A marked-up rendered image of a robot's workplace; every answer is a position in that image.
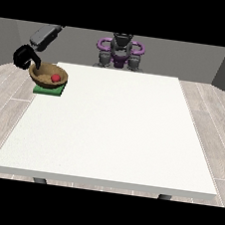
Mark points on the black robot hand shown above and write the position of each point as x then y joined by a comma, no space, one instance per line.
22,54

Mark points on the brown wooden bowl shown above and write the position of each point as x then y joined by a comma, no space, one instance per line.
44,75

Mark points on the small red ball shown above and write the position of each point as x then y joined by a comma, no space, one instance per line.
56,78

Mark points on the green square pad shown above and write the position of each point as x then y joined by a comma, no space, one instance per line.
53,91

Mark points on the grey robot trunk purple rings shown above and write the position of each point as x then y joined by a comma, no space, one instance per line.
119,55

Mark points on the dark table leg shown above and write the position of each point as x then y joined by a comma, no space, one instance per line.
40,180
165,197

